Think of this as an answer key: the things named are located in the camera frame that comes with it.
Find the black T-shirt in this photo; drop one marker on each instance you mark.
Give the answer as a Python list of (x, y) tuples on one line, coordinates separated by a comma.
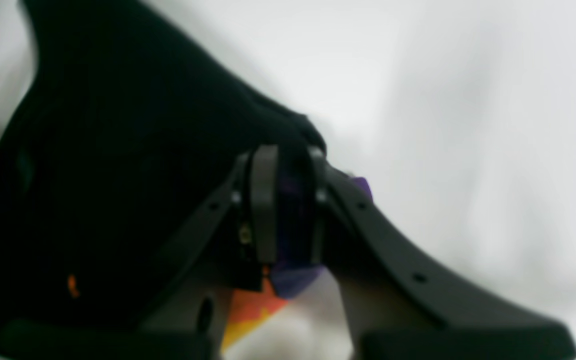
[(127, 128)]

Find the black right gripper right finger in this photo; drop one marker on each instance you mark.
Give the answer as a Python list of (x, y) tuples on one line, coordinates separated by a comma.
[(400, 303)]

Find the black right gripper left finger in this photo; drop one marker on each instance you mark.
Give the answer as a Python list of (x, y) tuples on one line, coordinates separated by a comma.
[(175, 307)]

